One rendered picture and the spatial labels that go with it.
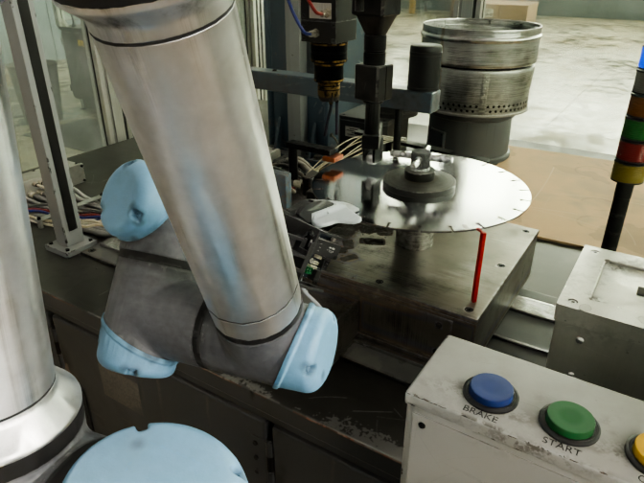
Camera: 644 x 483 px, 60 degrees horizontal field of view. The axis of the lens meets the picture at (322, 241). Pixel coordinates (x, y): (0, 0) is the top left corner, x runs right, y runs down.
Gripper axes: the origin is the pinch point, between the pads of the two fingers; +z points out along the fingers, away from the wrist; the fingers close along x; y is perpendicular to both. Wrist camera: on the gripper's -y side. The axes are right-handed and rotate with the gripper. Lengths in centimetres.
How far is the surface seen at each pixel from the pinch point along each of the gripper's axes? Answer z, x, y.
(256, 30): 74, 58, -134
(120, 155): 24, -4, -104
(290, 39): 33, 42, -65
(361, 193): 4.4, 10.1, -3.3
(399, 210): 3.5, 9.7, 4.6
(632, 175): 25.0, 27.5, 24.8
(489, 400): -11.2, -4.1, 31.2
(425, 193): 8.1, 13.6, 4.5
